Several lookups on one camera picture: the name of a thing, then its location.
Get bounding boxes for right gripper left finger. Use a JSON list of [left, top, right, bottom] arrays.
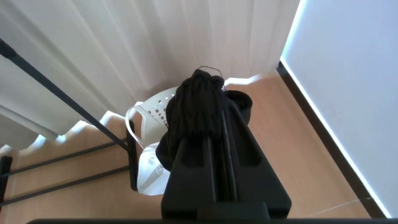
[[160, 135, 218, 219]]

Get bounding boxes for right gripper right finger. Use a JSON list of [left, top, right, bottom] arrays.
[[221, 101, 292, 219]]

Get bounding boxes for black shorts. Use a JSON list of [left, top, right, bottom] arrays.
[[155, 65, 253, 172]]

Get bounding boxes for white laundry basket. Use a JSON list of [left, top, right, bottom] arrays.
[[125, 86, 178, 150]]

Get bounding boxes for black clothes rack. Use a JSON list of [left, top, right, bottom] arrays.
[[0, 39, 139, 208]]

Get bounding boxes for beige curtain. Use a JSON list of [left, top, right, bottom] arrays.
[[0, 0, 301, 151]]

